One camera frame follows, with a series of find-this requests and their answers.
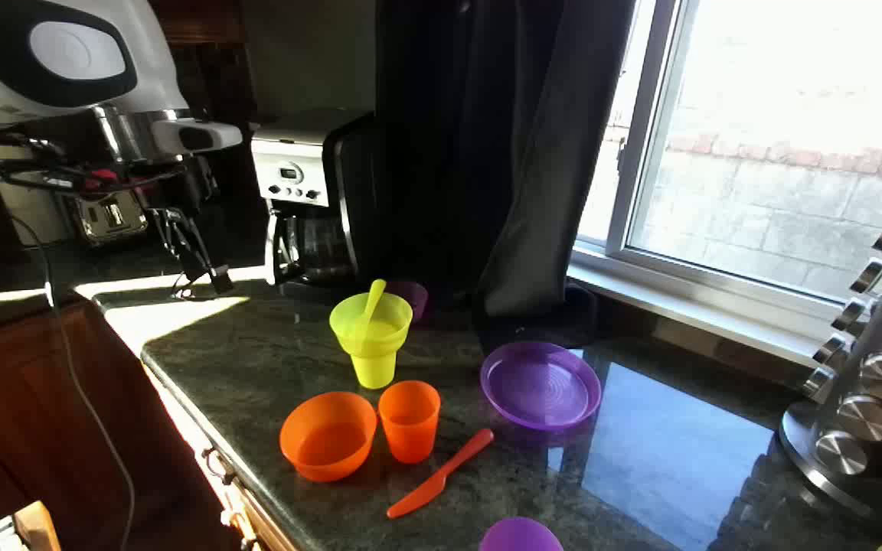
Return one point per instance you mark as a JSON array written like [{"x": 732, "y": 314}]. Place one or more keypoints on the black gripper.
[{"x": 183, "y": 189}]

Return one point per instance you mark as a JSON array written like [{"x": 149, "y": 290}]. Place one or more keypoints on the orange plastic cup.
[{"x": 408, "y": 425}]

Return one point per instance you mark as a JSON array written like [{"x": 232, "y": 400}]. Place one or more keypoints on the orange plastic spoon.
[{"x": 440, "y": 478}]

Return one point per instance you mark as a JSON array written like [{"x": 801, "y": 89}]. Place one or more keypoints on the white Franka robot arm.
[{"x": 61, "y": 50}]

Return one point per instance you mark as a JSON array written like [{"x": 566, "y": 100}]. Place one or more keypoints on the yellow-green plastic cup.
[{"x": 371, "y": 352}]

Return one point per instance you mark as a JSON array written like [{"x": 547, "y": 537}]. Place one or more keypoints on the purple plastic bowl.
[
  {"x": 418, "y": 299},
  {"x": 541, "y": 386}
]

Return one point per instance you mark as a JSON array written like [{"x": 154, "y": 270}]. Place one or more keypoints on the orange plastic bowl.
[{"x": 324, "y": 440}]

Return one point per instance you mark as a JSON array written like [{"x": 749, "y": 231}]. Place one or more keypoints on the purple plastic cup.
[{"x": 517, "y": 537}]

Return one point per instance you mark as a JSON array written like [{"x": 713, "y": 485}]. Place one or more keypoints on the glass coffee carafe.
[{"x": 315, "y": 245}]

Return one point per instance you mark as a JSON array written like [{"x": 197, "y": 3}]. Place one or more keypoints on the stainless steel coffee maker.
[{"x": 291, "y": 171}]

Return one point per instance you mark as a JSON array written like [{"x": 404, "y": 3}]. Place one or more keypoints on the white rectangular appliance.
[{"x": 31, "y": 215}]

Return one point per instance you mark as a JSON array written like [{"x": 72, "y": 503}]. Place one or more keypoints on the yellow-green plastic spoon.
[{"x": 371, "y": 299}]

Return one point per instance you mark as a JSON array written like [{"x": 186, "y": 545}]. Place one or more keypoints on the dark curtain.
[{"x": 491, "y": 155}]

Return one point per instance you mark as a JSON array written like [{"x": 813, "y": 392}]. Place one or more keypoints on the white and tan box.
[{"x": 12, "y": 531}]

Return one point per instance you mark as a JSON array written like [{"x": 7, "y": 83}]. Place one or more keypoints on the steel spice jar rack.
[{"x": 872, "y": 377}]

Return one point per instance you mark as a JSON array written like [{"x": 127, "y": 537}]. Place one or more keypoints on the white window frame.
[{"x": 624, "y": 155}]

